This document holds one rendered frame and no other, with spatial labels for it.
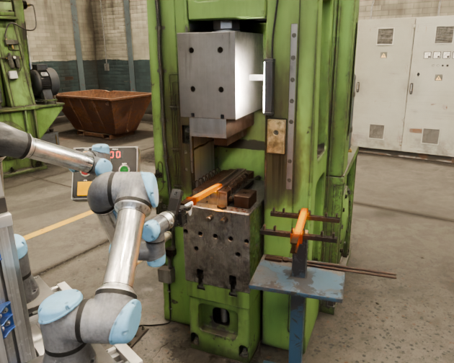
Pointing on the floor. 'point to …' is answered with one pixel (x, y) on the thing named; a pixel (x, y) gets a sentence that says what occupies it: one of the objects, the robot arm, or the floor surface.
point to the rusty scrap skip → (104, 111)
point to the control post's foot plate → (138, 336)
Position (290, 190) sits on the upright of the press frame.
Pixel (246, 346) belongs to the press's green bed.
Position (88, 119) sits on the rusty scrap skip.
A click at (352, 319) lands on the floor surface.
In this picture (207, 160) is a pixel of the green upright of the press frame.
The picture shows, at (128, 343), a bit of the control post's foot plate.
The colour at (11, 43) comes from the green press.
